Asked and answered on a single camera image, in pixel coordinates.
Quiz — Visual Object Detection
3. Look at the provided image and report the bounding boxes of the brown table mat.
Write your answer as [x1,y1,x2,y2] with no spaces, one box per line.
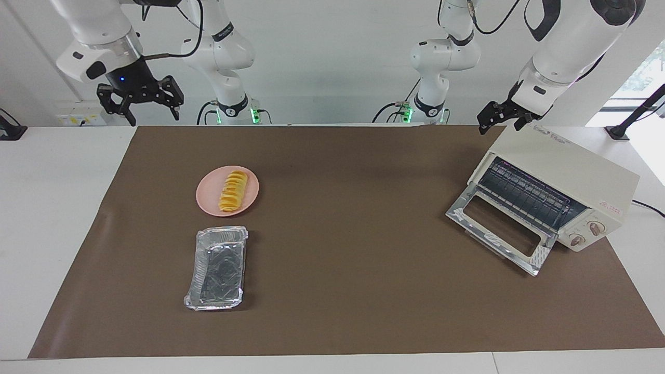
[28,125,665,359]

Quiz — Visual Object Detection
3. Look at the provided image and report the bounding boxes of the black camera stand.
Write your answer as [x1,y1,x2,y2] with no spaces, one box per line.
[0,108,28,141]
[605,83,665,141]

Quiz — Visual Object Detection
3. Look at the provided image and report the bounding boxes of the glass oven door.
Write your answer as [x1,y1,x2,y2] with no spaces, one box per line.
[445,183,558,277]

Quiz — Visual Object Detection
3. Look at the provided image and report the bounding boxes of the bright window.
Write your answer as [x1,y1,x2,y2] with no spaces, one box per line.
[608,39,665,113]

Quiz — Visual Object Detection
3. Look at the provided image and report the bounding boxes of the black oven power cord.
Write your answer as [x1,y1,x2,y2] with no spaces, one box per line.
[631,199,665,219]

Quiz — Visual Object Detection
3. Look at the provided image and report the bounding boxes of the aluminium foil tray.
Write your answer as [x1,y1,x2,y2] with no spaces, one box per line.
[183,225,249,312]

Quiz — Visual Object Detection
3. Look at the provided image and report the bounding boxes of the white wall socket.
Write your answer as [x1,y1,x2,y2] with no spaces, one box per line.
[56,106,108,127]

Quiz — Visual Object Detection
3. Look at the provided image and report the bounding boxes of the cream toaster oven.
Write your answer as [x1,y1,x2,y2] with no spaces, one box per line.
[467,124,641,253]

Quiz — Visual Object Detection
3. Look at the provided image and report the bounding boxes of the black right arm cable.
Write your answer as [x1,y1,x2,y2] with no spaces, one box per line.
[139,0,205,61]

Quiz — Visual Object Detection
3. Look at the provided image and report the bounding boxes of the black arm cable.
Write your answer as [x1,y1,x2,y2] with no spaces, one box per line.
[139,0,205,61]
[436,0,521,36]

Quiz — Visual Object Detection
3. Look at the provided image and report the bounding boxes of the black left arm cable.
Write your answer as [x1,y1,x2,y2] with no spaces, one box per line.
[436,0,521,36]

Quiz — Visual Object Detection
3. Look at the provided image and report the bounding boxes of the golden bread loaf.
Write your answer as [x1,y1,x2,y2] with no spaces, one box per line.
[218,170,249,213]

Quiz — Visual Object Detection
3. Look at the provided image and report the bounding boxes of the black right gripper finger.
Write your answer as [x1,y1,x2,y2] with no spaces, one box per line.
[155,75,184,122]
[97,84,137,127]

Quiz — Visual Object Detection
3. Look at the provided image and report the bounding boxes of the pink round plate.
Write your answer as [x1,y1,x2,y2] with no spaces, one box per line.
[195,166,260,218]

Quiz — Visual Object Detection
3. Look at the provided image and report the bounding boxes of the black base cable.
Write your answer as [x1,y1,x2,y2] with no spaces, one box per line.
[371,78,421,125]
[196,100,221,126]

